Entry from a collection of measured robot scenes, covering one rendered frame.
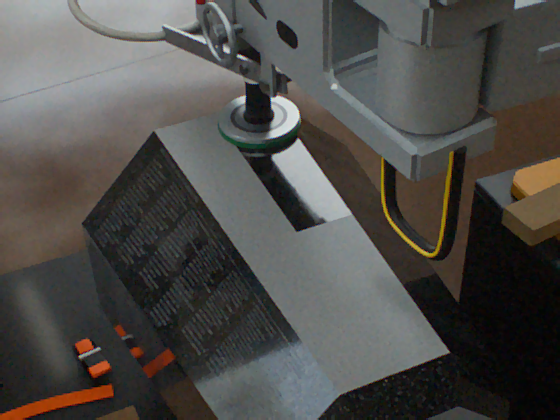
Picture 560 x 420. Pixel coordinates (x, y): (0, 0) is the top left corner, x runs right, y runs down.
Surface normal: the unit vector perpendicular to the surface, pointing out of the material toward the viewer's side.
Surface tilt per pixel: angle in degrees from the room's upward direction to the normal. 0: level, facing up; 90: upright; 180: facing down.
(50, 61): 0
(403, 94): 90
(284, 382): 45
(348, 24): 90
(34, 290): 0
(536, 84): 90
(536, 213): 0
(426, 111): 90
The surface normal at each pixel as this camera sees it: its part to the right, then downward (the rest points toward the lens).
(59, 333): -0.04, -0.76
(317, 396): -0.66, -0.31
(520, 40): 0.40, 0.59
